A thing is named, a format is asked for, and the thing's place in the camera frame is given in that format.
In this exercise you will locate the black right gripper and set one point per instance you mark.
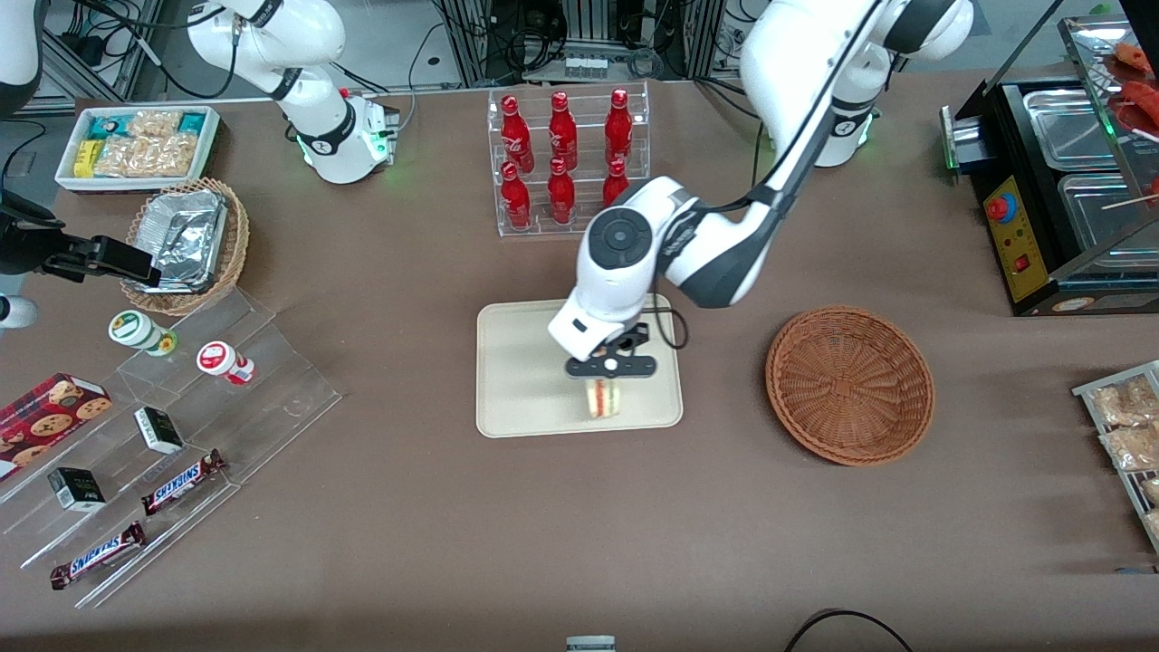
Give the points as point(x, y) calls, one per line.
point(27, 246)

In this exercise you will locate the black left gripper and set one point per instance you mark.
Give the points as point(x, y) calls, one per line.
point(641, 335)

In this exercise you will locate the triangular sandwich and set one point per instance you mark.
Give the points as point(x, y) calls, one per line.
point(603, 400)

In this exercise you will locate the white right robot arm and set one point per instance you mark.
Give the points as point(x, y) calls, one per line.
point(335, 136)

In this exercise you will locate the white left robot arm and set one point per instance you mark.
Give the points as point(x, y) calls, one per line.
point(616, 281)

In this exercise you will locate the aluminium foil tray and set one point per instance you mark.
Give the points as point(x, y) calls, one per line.
point(186, 235)

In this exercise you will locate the beige plastic tray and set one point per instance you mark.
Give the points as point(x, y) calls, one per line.
point(525, 398)

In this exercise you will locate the light tan wicker basket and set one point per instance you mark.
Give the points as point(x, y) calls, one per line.
point(231, 263)

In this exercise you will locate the brown round wicker basket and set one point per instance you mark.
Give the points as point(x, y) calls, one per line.
point(815, 417)

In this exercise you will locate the tray of packaged pastries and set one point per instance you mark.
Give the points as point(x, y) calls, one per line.
point(1125, 489)

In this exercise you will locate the green-lid yogurt bottle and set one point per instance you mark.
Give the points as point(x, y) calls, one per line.
point(131, 328)

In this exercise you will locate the white plastic bin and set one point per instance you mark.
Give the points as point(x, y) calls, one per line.
point(109, 185)

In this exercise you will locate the yellow snack packet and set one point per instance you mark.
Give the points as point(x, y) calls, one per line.
point(86, 158)

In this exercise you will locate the clear cracker bag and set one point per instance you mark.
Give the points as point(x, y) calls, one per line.
point(154, 124)
point(145, 157)

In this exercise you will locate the teal snack packet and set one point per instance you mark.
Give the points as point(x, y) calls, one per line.
point(109, 127)
point(192, 122)

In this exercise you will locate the clear acrylic bottle rack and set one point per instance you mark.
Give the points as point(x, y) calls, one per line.
point(543, 228)

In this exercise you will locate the red-lid yogurt bottle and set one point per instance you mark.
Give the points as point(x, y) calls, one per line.
point(217, 359)

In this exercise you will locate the red cola bottle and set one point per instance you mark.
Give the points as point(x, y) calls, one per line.
point(562, 131)
point(516, 131)
point(616, 181)
point(618, 127)
point(516, 199)
point(561, 195)

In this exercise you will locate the red cookie box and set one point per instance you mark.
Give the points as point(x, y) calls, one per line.
point(45, 421)

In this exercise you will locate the small black box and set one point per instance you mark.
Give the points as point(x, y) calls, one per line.
point(77, 489)
point(158, 430)

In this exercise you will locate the clear acrylic step display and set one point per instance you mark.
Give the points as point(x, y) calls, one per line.
point(272, 398)

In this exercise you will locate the snickers bar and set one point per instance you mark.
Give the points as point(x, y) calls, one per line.
point(98, 555)
point(181, 483)

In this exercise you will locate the white power strip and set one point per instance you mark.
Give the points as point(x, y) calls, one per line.
point(586, 66)

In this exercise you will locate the black food warmer machine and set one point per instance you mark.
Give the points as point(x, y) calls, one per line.
point(1019, 235)

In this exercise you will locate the steel food pan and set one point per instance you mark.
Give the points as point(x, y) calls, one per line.
point(1068, 131)
point(1100, 213)

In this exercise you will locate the clear snack bag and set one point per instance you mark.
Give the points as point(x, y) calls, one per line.
point(1123, 403)
point(1132, 448)

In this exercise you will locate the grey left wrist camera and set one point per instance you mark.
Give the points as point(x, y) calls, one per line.
point(625, 367)

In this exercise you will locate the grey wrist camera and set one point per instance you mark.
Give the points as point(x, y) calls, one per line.
point(625, 367)
point(16, 312)

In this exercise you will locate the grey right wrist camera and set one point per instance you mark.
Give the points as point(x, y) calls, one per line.
point(16, 312)

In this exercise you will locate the grey metal bracket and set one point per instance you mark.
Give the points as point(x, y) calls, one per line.
point(590, 645)

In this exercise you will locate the aluminium frame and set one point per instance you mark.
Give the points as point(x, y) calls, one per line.
point(471, 45)

